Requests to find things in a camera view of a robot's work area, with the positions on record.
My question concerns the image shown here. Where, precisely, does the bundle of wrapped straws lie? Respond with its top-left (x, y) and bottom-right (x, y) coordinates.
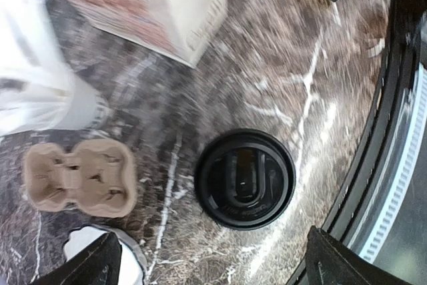
top-left (1, 0), bottom-right (75, 136)

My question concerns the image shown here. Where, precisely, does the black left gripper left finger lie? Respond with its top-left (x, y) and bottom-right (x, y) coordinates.
top-left (32, 232), bottom-right (122, 285)

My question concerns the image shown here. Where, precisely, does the white paper bag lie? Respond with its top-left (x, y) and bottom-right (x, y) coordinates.
top-left (68, 0), bottom-right (228, 67)

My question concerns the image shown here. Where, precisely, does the white fluted dish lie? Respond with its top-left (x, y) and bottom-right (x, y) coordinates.
top-left (63, 225), bottom-right (147, 284)

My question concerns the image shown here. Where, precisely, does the paper cup holding straws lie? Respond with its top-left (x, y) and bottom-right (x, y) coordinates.
top-left (55, 77), bottom-right (111, 130)

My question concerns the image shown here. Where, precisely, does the white cable duct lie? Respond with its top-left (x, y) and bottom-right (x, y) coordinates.
top-left (359, 66), bottom-right (426, 264)

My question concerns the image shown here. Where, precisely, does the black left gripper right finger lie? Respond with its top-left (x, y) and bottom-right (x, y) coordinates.
top-left (305, 226), bottom-right (409, 285)

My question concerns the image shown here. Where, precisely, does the black cup lid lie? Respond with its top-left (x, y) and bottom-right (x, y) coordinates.
top-left (194, 128), bottom-right (296, 231)

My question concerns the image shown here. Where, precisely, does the cardboard cup carrier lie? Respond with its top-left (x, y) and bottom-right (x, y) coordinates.
top-left (22, 139), bottom-right (137, 218)

